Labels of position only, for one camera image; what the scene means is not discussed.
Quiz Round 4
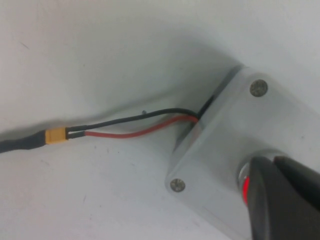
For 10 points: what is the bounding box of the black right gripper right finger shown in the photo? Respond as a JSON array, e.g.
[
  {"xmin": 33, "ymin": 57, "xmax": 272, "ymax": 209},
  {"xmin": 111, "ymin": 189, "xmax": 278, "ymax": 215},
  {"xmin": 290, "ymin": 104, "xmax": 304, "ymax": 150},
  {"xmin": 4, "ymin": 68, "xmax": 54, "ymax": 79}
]
[{"xmin": 273, "ymin": 156, "xmax": 320, "ymax": 201}]

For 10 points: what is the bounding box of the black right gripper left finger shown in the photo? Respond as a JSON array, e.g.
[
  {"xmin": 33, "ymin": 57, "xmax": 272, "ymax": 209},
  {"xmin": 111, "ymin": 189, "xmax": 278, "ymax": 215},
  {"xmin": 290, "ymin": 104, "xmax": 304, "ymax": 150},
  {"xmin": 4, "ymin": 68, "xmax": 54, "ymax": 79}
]
[{"xmin": 245, "ymin": 157, "xmax": 320, "ymax": 240}]

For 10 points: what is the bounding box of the red light push button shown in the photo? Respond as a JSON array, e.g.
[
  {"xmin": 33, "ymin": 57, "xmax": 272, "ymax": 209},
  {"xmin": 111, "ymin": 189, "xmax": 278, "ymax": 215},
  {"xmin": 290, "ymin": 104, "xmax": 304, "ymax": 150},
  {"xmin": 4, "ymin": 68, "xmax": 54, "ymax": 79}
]
[{"xmin": 236, "ymin": 149, "xmax": 286, "ymax": 208}]

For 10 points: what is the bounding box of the grey button control box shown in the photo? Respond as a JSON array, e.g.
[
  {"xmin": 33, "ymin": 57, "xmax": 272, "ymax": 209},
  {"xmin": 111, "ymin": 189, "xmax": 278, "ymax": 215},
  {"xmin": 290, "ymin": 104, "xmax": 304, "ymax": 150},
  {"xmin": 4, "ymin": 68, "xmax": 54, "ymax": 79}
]
[{"xmin": 164, "ymin": 64, "xmax": 320, "ymax": 240}]

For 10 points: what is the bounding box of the silver box lid screw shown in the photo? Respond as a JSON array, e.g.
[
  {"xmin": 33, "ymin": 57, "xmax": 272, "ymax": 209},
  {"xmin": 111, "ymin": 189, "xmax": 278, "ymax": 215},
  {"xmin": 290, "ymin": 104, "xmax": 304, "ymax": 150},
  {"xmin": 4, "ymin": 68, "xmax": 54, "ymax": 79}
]
[
  {"xmin": 249, "ymin": 79, "xmax": 269, "ymax": 98},
  {"xmin": 169, "ymin": 177, "xmax": 187, "ymax": 193}
]

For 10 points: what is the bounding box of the black wire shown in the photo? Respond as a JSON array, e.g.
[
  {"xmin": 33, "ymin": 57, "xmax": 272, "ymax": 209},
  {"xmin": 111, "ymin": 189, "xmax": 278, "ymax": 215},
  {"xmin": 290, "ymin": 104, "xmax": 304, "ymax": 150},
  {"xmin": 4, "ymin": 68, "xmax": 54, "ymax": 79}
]
[{"xmin": 66, "ymin": 93, "xmax": 216, "ymax": 132}]

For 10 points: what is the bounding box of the red wire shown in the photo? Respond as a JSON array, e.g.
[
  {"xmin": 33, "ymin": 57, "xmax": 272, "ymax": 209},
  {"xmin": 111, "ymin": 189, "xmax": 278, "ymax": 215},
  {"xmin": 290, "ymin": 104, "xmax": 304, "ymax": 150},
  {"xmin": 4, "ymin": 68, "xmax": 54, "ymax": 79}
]
[{"xmin": 66, "ymin": 114, "xmax": 201, "ymax": 140}]

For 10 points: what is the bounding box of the yellow wire connector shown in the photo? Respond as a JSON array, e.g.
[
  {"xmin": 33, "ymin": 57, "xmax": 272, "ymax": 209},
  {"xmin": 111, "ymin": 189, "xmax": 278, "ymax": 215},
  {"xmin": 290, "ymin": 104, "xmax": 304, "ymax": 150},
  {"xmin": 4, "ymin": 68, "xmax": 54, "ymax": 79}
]
[{"xmin": 45, "ymin": 127, "xmax": 69, "ymax": 146}]

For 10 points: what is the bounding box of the black sheathed cable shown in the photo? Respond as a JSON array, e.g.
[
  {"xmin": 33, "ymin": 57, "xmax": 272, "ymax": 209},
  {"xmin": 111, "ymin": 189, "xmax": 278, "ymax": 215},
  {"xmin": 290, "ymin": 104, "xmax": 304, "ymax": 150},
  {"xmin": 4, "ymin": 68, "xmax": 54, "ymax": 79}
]
[{"xmin": 0, "ymin": 130, "xmax": 48, "ymax": 154}]

